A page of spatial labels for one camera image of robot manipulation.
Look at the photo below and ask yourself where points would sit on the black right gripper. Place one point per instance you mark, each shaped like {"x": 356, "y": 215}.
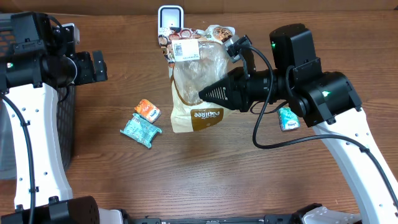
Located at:
{"x": 234, "y": 91}

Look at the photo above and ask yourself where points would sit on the teal white snack packet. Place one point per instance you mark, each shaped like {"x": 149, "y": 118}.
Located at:
{"x": 140, "y": 130}

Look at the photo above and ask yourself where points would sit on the orange snack packet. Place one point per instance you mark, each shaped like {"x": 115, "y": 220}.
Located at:
{"x": 148, "y": 110}

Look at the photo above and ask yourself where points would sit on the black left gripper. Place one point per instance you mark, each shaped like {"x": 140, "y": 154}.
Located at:
{"x": 89, "y": 74}

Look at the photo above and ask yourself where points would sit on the grey plastic basket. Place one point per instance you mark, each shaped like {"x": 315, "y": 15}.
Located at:
{"x": 65, "y": 119}

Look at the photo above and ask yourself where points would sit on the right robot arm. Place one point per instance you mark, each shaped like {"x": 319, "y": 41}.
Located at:
{"x": 329, "y": 104}

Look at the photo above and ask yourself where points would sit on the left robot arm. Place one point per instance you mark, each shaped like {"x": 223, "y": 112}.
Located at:
{"x": 38, "y": 58}

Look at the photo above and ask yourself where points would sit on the brown pastry bag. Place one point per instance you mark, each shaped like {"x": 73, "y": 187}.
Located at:
{"x": 196, "y": 59}

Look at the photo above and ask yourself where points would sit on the green white tissue pack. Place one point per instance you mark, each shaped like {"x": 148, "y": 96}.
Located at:
{"x": 288, "y": 119}

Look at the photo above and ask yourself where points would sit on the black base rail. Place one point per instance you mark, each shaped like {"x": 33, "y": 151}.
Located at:
{"x": 242, "y": 220}

